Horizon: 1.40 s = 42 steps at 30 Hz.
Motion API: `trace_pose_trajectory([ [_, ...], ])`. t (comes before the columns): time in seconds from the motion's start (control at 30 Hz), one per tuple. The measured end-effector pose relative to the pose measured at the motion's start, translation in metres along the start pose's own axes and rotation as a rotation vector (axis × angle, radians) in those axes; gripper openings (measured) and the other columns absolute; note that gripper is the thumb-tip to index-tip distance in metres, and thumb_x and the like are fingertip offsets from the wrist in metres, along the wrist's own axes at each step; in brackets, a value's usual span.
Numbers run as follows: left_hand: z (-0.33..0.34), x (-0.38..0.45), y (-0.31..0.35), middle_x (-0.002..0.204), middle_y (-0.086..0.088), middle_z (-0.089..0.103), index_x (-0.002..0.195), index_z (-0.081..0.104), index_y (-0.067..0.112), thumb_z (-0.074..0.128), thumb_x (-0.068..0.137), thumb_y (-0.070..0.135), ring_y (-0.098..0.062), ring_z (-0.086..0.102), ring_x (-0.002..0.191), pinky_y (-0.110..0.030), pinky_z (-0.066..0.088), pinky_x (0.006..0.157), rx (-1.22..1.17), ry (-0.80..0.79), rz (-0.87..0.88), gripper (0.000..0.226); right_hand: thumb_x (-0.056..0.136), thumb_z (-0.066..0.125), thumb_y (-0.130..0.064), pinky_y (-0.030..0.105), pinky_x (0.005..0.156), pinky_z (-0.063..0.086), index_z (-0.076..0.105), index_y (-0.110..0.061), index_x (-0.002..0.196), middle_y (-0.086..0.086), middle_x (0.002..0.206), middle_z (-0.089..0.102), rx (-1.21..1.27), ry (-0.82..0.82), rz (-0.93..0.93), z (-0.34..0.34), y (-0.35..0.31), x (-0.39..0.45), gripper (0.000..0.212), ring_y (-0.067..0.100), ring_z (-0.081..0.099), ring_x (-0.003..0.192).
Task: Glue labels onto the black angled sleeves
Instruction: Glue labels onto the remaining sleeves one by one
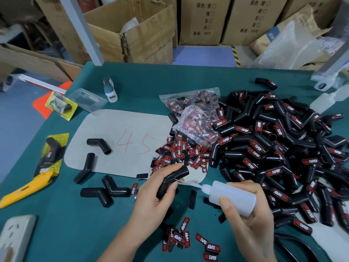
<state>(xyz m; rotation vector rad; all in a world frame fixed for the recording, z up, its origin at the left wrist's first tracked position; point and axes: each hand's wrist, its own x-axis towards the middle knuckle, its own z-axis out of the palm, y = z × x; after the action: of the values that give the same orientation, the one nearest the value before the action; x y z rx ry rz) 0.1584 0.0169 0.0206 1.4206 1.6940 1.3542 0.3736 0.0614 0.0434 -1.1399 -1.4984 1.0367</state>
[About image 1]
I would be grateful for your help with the person's right forearm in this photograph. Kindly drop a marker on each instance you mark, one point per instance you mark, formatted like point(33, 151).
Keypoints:
point(262, 259)

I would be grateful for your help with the printed closed cardboard box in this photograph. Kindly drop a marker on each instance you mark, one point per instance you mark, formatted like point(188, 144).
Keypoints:
point(253, 21)
point(204, 21)

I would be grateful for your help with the red black rubber label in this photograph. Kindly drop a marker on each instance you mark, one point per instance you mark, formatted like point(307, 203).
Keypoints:
point(134, 189)

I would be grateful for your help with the person's left hand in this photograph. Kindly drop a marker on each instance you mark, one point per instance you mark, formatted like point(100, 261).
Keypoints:
point(148, 200)

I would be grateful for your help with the white bottle blue label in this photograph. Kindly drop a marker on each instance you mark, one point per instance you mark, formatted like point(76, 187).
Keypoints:
point(324, 85)

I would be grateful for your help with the plain black bent rubber tube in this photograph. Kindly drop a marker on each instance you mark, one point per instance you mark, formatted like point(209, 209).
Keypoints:
point(177, 174)
point(96, 195)
point(116, 189)
point(100, 144)
point(86, 167)

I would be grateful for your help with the translucent white plastic bottle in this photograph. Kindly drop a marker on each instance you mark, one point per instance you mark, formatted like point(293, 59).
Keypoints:
point(325, 99)

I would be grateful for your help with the clear plastic bag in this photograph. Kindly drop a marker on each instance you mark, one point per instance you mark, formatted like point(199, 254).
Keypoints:
point(291, 49)

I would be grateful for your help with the grey cardboard sheet red writing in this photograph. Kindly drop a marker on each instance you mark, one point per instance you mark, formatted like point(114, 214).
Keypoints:
point(109, 128)

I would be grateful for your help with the white needle-tip squeeze bottle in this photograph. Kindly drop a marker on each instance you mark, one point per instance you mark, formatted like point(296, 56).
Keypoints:
point(234, 197)

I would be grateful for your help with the yellow blister card package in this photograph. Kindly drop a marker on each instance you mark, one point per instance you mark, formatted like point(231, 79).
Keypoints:
point(61, 105)

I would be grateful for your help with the plain closed cardboard box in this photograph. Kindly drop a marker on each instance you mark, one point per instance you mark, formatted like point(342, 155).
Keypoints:
point(319, 8)

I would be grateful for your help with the clear bag of labels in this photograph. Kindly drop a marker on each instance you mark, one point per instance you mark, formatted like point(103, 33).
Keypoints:
point(188, 102)
point(199, 124)

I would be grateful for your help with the grey white frame post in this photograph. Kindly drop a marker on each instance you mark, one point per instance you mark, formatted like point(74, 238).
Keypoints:
point(81, 29)

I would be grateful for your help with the labelled black bent tube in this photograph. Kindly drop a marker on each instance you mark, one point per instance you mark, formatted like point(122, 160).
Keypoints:
point(265, 82)

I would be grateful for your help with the yellow utility knife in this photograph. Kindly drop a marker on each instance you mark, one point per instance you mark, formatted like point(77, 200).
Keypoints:
point(26, 189)

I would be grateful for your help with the flat cardboard panel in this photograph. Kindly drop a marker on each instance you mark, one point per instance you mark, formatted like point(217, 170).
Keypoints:
point(32, 64)

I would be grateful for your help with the white power strip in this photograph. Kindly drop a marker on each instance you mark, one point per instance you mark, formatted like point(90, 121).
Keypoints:
point(15, 238)

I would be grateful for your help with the white sheet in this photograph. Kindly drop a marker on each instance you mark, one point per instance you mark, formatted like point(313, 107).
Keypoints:
point(330, 242)

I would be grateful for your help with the open cardboard box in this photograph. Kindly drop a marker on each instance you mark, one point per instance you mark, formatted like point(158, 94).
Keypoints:
point(147, 38)

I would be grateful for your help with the yellow card packaged black tube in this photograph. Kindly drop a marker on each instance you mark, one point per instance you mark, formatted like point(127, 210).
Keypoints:
point(51, 154)

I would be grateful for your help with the person's left forearm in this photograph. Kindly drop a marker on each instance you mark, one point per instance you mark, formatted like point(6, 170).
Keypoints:
point(122, 244)

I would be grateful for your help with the person's right hand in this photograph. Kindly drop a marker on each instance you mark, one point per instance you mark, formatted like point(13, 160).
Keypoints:
point(256, 229)

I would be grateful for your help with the person's right thumb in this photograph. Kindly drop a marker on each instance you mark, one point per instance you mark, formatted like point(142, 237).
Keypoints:
point(226, 207)

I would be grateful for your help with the blank black rubber strip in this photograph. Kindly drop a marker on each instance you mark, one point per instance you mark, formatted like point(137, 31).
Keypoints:
point(142, 176)
point(210, 203)
point(192, 199)
point(222, 218)

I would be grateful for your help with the heap of red black labels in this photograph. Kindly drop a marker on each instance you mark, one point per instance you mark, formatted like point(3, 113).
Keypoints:
point(178, 154)

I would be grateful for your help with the person's left thumb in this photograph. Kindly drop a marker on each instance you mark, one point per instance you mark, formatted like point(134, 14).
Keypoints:
point(171, 189)

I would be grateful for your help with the pile of labelled black tubes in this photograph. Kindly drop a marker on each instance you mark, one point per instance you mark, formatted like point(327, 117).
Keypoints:
point(283, 150)

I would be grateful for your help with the scatter of red black labels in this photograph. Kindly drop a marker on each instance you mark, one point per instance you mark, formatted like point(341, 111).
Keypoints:
point(188, 240)

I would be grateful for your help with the white bar red stripe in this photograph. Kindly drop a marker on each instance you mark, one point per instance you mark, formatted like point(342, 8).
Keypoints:
point(38, 82)

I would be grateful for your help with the clear plastic blister shell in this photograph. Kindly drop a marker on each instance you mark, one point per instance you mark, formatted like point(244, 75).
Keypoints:
point(87, 99)

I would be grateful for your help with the small white grey bottle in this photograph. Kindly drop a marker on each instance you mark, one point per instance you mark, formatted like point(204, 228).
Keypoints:
point(110, 91)

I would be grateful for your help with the cardboard box blue label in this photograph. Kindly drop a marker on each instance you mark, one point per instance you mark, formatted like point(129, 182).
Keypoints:
point(305, 19)

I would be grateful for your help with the orange sheet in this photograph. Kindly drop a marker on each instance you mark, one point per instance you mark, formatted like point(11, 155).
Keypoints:
point(42, 102)

